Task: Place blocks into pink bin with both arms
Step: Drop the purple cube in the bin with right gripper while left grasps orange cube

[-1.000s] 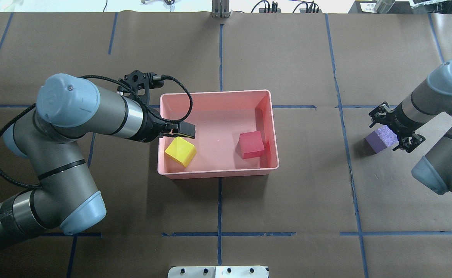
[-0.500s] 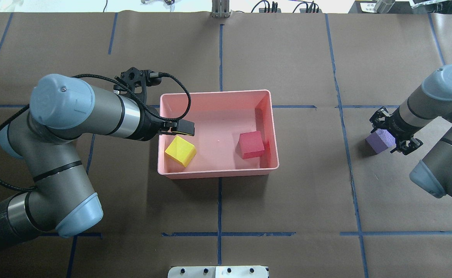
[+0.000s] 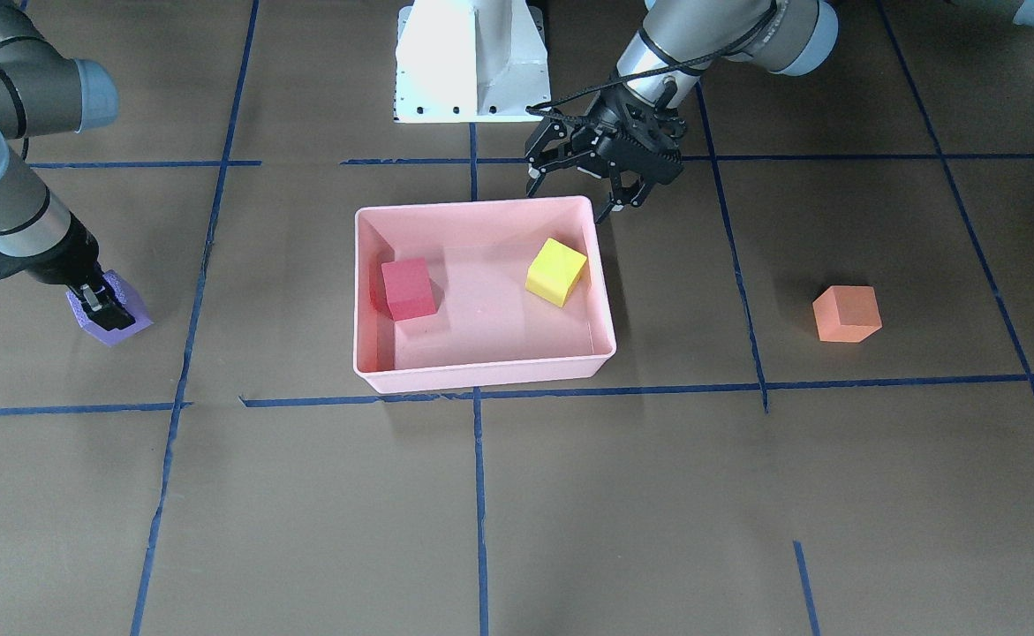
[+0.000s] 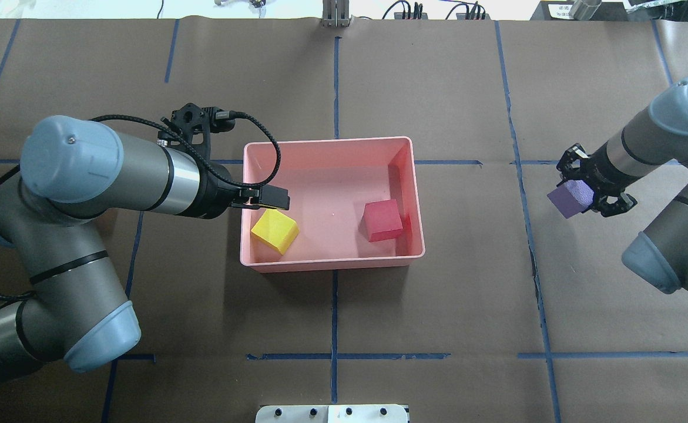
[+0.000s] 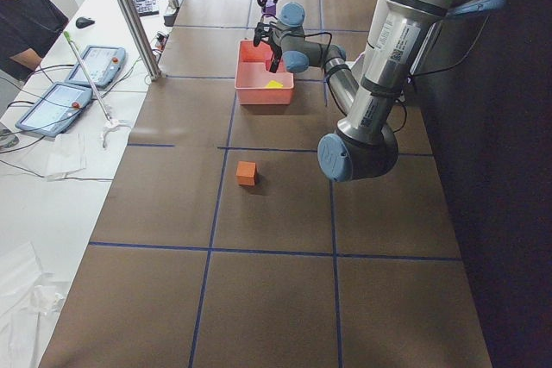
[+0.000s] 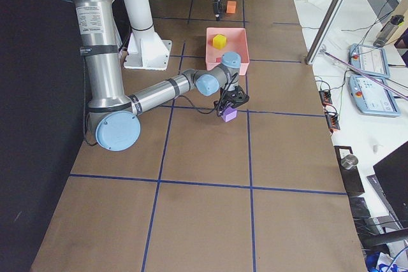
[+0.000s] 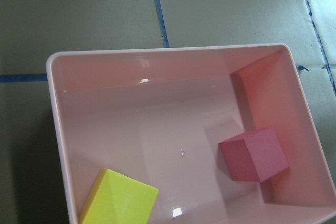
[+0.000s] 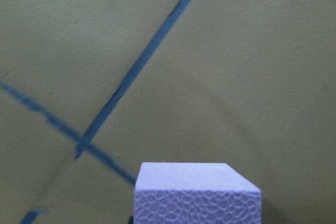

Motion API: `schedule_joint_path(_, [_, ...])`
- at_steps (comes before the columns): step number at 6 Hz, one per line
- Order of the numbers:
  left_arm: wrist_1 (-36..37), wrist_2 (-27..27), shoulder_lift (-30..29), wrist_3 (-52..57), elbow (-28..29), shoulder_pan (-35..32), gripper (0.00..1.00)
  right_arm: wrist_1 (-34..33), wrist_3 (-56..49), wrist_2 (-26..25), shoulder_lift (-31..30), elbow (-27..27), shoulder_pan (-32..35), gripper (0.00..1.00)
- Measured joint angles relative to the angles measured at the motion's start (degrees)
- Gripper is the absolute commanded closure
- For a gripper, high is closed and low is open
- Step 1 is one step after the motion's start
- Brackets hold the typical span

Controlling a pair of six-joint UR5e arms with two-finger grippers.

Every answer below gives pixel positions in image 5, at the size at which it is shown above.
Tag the purple foam block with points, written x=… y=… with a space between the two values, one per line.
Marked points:
x=270 y=8

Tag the yellow-green foam block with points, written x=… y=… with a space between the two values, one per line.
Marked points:
x=274 y=85

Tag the orange foam block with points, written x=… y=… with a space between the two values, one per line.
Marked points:
x=246 y=173

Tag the pink plastic bin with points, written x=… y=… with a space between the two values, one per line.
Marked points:
x=252 y=75

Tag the far teach pendant tablet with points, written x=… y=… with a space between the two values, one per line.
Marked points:
x=103 y=63

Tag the teach pendant tablet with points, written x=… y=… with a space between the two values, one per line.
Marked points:
x=103 y=63
x=55 y=111

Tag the white reacher grabber stick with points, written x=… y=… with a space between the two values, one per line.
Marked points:
x=112 y=124

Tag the black computer mouse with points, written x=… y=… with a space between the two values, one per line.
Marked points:
x=84 y=22

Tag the white paper sheet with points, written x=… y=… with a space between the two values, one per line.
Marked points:
x=66 y=156

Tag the person in black shirt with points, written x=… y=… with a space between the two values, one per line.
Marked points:
x=29 y=28

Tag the near teach pendant tablet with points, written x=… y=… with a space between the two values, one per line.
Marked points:
x=55 y=111

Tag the crumpled white cloth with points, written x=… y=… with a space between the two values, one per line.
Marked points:
x=31 y=302

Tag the aluminium frame post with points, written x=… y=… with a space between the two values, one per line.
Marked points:
x=140 y=38

